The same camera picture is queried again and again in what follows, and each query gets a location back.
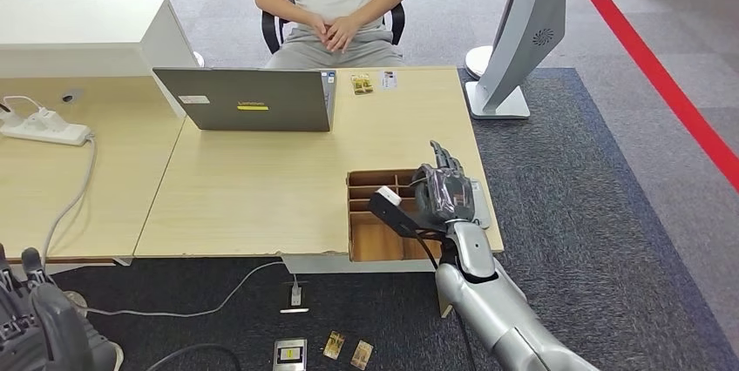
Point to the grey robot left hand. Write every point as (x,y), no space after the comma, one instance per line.
(40,334)

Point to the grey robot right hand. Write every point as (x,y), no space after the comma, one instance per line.
(450,195)

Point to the white printed ID card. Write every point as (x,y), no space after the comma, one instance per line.
(389,80)

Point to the person's right forearm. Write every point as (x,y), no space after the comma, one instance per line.
(283,8)

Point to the person's left forearm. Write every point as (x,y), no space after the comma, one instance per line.
(378,8)

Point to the gold room key card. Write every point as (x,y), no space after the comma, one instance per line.
(362,355)
(334,345)
(362,84)

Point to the person's left hand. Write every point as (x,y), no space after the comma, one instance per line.
(346,34)

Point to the person's hand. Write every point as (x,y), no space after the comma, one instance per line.
(346,34)
(321,31)

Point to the person's right hand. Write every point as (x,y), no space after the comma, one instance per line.
(321,31)

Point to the wooden compartment tray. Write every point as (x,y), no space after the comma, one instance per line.
(375,241)

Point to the white round base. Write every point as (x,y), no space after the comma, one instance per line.
(200,58)
(478,60)

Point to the grey kiosk stand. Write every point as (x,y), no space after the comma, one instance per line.
(525,28)

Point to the white power strip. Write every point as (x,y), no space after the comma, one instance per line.
(46,132)

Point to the grey laptop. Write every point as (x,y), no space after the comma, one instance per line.
(254,100)

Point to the silver box with yellow label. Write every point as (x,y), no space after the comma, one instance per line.
(290,355)

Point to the black office chair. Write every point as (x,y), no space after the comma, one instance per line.
(270,28)

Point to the white cabinet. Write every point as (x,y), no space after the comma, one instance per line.
(75,34)

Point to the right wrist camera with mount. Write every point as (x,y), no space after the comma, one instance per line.
(389,196)

